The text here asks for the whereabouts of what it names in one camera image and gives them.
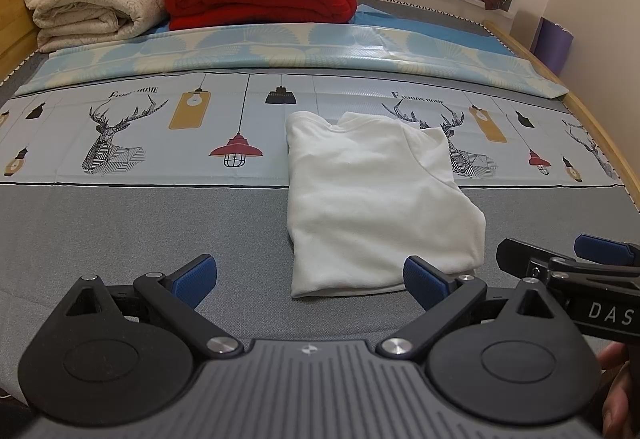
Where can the wooden bed rail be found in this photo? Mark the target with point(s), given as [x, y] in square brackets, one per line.
[595, 119]

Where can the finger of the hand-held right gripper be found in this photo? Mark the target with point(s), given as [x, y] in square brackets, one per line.
[607, 250]
[517, 255]

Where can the light blue printed bed mat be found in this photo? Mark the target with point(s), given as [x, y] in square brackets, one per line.
[165, 149]

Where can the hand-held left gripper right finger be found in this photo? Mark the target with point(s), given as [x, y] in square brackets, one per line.
[424, 282]

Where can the purple box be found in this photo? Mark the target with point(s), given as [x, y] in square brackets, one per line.
[552, 49]

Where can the white t-shirt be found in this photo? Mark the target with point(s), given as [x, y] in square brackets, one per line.
[370, 204]

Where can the person's right hand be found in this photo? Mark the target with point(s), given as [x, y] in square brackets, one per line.
[625, 409]

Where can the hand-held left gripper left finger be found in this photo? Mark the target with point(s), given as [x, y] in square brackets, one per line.
[197, 280]

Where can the grey bed sheet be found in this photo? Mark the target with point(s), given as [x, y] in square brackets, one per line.
[125, 229]

